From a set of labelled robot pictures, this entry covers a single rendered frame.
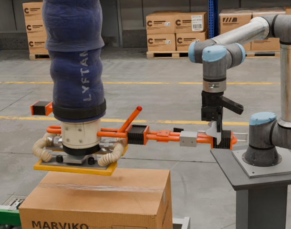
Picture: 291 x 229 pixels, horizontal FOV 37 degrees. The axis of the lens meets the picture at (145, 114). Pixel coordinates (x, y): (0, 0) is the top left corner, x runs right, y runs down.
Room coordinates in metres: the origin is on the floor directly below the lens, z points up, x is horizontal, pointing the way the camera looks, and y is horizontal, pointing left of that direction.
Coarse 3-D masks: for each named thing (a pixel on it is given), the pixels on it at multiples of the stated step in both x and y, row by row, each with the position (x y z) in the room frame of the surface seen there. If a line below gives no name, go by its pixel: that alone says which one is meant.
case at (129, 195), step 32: (32, 192) 1.77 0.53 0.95; (64, 192) 1.75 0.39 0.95; (96, 192) 1.73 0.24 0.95; (128, 192) 1.71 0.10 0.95; (160, 192) 1.69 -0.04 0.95; (32, 224) 1.63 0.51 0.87; (64, 224) 1.60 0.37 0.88; (96, 224) 1.57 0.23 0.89; (128, 224) 1.54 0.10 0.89; (160, 224) 1.58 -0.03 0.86
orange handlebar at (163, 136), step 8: (48, 128) 1.78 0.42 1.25; (56, 128) 1.81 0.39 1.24; (104, 128) 1.77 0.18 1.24; (104, 136) 1.72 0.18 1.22; (112, 136) 1.71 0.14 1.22; (120, 136) 1.70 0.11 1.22; (152, 136) 1.67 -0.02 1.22; (160, 136) 1.66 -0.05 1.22; (168, 136) 1.66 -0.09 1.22; (176, 136) 1.65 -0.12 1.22; (200, 136) 1.66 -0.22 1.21; (208, 136) 1.66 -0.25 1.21
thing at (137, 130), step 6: (132, 126) 1.76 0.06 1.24; (138, 126) 1.75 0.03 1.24; (144, 126) 1.75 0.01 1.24; (126, 132) 1.68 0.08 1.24; (132, 132) 1.67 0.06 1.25; (138, 132) 1.69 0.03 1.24; (144, 132) 1.66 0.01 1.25; (126, 138) 1.68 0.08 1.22; (132, 138) 1.68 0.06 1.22; (138, 138) 1.67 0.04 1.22; (144, 138) 1.66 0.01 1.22; (144, 144) 1.67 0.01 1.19
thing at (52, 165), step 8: (40, 160) 1.72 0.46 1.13; (56, 160) 1.69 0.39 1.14; (88, 160) 1.65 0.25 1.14; (96, 160) 1.69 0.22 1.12; (40, 168) 1.66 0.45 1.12; (48, 168) 1.65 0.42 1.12; (56, 168) 1.65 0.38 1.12; (64, 168) 1.64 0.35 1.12; (72, 168) 1.63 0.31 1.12; (80, 168) 1.63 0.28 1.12; (88, 168) 1.63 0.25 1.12; (96, 168) 1.62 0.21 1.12; (104, 168) 1.62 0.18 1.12; (112, 168) 1.63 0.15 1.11
